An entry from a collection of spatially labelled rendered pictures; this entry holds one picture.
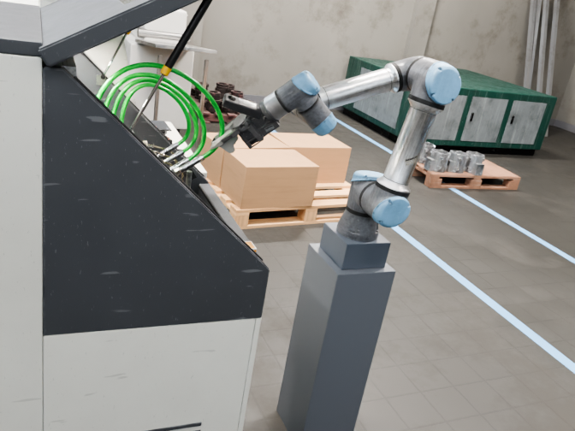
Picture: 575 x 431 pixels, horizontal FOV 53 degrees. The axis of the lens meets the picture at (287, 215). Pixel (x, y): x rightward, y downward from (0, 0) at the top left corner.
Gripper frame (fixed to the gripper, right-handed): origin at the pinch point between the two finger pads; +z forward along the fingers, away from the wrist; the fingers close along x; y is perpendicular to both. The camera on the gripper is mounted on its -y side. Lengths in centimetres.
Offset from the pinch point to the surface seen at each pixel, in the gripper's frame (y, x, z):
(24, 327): -8, -54, 47
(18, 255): -22, -50, 33
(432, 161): 270, 344, -14
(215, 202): 22.3, 11.7, 19.8
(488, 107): 349, 506, -90
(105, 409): 26, -54, 55
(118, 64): -29.6, 30.9, 19.0
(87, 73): -34.5, 23.5, 25.4
